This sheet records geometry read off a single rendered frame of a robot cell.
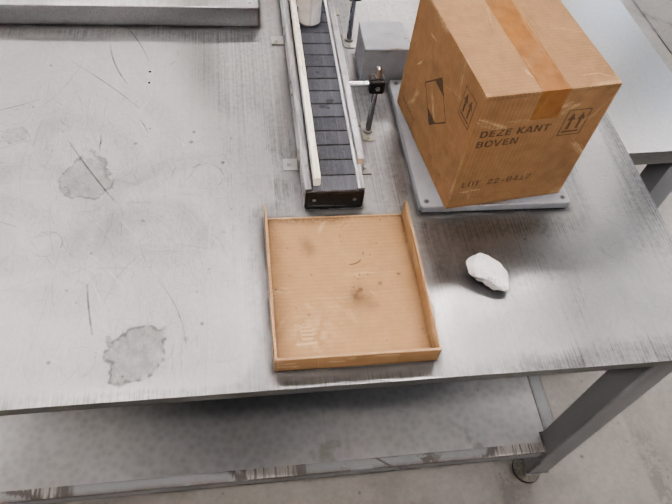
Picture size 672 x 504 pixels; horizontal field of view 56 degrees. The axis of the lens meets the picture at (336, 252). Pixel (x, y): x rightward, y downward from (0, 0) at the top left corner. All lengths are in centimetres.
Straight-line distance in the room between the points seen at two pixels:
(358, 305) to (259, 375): 20
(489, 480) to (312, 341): 100
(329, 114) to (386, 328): 46
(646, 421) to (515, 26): 136
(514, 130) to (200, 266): 57
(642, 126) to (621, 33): 35
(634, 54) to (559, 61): 67
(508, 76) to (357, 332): 47
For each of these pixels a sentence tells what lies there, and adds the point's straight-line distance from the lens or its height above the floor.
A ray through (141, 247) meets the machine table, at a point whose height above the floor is 83.
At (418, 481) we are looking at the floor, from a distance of 184.
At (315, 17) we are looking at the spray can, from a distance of 148.
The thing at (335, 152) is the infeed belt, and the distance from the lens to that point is 120.
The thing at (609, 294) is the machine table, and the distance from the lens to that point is 122.
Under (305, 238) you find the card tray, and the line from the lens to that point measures 112.
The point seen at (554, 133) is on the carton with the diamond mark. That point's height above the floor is 102.
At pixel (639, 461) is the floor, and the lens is 210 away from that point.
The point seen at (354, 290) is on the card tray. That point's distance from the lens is 107.
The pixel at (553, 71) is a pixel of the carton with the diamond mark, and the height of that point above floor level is 112.
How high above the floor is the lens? 173
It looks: 54 degrees down
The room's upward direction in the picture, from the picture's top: 9 degrees clockwise
